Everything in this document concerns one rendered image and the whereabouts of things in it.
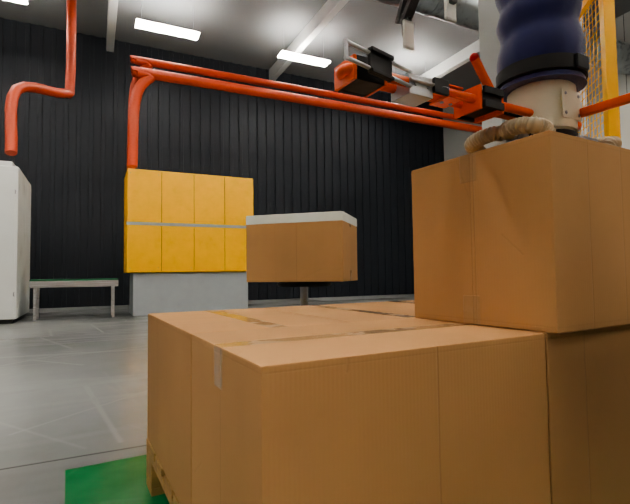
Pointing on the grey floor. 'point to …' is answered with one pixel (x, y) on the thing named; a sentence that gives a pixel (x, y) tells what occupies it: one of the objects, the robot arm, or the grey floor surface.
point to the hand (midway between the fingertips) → (428, 31)
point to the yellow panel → (185, 241)
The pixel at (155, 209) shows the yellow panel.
